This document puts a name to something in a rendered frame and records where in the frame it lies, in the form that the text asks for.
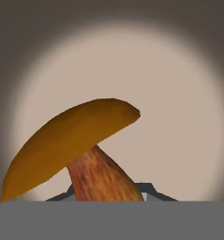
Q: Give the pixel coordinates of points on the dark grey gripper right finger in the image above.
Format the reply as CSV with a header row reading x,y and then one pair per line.
x,y
152,192

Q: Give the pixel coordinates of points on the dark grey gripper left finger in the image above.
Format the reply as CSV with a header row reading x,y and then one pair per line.
x,y
66,194

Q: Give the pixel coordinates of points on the brown mushroom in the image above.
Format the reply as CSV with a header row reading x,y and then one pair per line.
x,y
72,137

